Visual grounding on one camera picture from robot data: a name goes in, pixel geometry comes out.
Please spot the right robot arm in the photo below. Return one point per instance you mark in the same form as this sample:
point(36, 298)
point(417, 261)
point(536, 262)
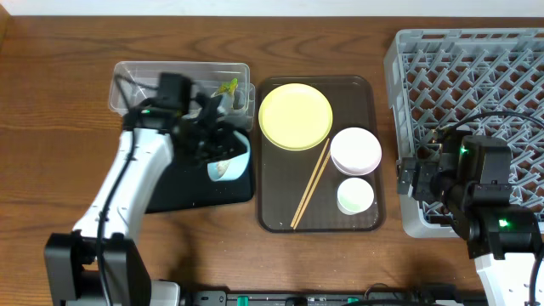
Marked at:
point(471, 179)

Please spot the clear plastic bin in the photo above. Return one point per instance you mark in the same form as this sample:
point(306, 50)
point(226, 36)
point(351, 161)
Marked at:
point(142, 78)

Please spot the pink bowl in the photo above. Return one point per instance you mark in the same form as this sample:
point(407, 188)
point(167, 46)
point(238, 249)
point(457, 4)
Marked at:
point(356, 151)

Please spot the wooden chopstick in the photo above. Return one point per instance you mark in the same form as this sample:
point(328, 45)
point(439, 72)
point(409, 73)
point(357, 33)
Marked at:
point(309, 184)
point(316, 181)

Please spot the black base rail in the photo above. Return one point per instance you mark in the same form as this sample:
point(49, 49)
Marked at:
point(438, 296)

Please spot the grey dishwasher rack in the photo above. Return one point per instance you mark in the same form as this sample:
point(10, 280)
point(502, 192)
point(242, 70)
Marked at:
point(436, 78)

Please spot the blue bowl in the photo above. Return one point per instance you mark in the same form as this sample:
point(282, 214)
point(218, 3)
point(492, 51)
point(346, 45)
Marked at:
point(237, 166)

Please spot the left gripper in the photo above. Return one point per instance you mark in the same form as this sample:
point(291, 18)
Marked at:
point(211, 138)

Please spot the green snack wrapper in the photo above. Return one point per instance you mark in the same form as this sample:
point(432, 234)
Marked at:
point(226, 88)

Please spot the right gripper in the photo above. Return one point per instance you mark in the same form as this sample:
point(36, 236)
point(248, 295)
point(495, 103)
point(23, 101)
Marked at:
point(427, 169)

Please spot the yellow plate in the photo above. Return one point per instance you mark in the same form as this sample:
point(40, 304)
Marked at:
point(295, 116)

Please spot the brown serving tray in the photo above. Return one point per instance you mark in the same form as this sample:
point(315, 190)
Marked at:
point(282, 175)

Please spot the rice food waste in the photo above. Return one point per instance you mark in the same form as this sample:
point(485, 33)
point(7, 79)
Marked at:
point(222, 167)

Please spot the black tray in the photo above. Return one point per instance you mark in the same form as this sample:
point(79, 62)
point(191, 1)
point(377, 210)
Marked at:
point(185, 186)

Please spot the white cup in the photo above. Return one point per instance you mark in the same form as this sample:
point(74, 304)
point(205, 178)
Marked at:
point(354, 195)

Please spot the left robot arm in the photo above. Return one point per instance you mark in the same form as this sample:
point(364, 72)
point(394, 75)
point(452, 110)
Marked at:
point(98, 262)

